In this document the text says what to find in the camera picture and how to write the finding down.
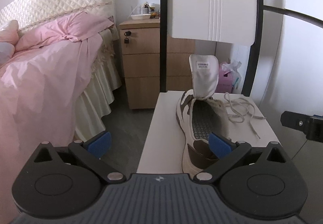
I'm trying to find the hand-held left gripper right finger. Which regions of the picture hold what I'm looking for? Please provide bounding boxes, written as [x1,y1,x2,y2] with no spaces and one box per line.
[193,132,289,185]

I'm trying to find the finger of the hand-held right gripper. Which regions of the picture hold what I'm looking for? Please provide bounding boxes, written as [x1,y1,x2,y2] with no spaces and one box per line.
[281,110,323,143]

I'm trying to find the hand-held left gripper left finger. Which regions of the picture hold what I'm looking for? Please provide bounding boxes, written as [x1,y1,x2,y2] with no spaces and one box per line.
[33,131,127,185]

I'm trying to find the white bed sheet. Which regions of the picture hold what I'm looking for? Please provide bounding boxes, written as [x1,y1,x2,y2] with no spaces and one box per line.
[211,93,267,140]

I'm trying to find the cream and brown sneaker shoe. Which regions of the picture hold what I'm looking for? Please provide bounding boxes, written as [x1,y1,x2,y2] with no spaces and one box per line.
[175,54,236,181]

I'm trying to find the cream pleated bed skirt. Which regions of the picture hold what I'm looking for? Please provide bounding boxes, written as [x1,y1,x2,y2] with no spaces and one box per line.
[74,28,123,142]

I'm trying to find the pink cardboard box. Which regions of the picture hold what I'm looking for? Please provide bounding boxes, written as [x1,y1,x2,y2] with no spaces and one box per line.
[218,62,236,93]

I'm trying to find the white plastic bag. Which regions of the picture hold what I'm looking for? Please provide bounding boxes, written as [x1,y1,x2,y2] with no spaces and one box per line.
[222,60,243,87]

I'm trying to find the wooden drawer cabinet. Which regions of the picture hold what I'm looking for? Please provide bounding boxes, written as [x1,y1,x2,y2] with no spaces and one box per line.
[119,15,196,110]

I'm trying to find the small toiletry bottles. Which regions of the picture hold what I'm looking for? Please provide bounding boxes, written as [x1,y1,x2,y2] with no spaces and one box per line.
[143,2,161,19]

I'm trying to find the pale pink pillow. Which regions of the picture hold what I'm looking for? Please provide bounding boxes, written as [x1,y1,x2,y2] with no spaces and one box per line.
[0,20,20,44]

